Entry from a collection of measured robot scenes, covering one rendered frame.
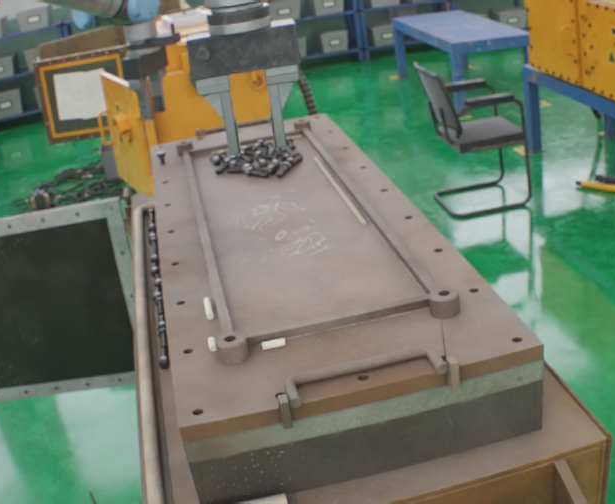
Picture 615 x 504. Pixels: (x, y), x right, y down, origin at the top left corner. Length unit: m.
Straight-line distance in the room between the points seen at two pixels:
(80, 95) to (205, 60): 4.47
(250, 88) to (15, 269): 1.89
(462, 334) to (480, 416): 0.11
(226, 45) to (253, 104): 2.97
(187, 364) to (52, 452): 2.46
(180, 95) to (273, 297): 2.74
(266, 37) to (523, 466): 0.61
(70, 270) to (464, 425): 1.51
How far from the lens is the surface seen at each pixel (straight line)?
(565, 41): 5.39
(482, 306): 1.15
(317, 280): 1.27
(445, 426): 1.07
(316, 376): 1.02
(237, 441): 1.01
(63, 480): 3.35
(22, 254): 2.37
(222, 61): 1.01
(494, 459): 1.08
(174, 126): 3.95
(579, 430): 1.13
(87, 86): 5.40
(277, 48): 1.01
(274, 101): 1.03
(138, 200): 2.20
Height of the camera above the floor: 1.90
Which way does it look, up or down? 22 degrees down
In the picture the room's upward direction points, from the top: 8 degrees counter-clockwise
